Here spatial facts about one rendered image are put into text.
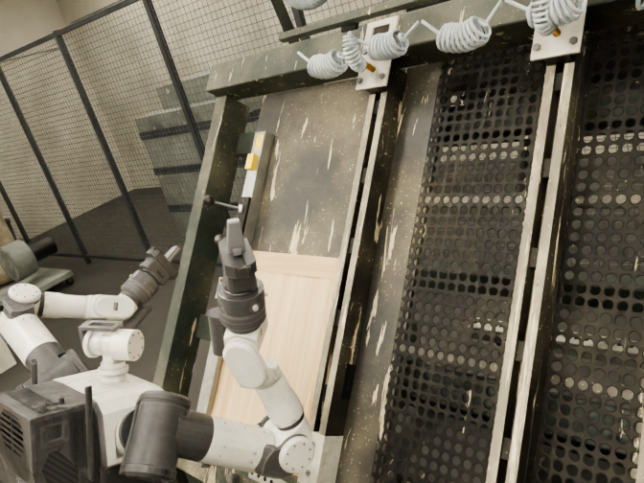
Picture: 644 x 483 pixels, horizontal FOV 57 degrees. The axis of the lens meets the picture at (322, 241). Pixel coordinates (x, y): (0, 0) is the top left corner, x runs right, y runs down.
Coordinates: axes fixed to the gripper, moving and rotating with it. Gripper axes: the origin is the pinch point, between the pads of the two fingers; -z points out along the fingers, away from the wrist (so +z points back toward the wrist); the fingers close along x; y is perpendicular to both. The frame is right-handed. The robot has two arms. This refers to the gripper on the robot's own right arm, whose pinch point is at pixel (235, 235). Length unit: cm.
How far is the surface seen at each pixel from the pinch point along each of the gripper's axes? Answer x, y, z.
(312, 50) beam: 77, 37, -17
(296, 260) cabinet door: 48, 22, 35
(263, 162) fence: 82, 20, 17
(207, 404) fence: 44, -8, 77
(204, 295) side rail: 81, -3, 63
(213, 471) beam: 28, -10, 87
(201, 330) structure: 73, -6, 71
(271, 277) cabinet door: 53, 15, 43
